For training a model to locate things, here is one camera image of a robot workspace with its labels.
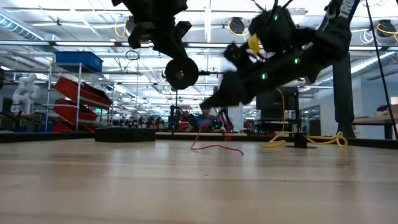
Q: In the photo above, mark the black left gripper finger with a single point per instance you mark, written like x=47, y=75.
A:
x=180, y=56

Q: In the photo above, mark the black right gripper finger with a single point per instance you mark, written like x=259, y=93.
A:
x=231, y=93

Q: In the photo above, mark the black spool one tape strip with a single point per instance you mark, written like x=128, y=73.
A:
x=171, y=74

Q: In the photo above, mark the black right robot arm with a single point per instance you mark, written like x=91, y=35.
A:
x=335, y=37

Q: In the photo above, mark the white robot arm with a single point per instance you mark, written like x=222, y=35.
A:
x=25, y=93

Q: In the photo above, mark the red black distant robot arm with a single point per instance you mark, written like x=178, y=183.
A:
x=183, y=119

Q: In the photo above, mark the white building column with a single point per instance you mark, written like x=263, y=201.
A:
x=238, y=116

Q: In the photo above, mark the black monitor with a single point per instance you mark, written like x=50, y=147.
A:
x=273, y=105

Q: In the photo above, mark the person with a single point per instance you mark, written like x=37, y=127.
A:
x=206, y=123

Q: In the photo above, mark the tall black pillar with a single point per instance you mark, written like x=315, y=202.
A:
x=342, y=102

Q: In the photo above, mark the blue plastic bin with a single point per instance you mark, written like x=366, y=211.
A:
x=79, y=60

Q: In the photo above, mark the red plastic bin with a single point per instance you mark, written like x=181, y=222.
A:
x=84, y=91
x=74, y=112
x=66, y=127

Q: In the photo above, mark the wooden rolling workbench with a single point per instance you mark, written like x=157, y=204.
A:
x=373, y=119

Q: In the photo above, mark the black gantry frame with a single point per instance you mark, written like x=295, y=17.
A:
x=176, y=109

